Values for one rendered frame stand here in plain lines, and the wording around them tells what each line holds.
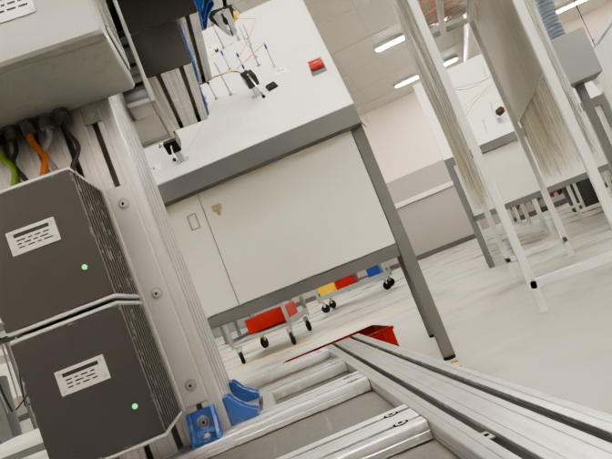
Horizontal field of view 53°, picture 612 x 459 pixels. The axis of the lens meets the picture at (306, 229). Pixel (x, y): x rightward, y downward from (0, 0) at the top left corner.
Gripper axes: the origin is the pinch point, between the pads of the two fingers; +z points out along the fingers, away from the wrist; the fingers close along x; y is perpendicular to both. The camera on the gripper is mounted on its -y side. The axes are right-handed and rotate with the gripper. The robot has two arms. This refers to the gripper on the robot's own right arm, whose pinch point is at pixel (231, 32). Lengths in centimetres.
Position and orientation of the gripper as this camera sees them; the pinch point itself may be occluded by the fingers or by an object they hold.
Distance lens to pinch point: 228.2
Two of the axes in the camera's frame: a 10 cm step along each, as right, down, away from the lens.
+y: -2.2, -2.1, 9.5
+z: 4.7, 8.3, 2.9
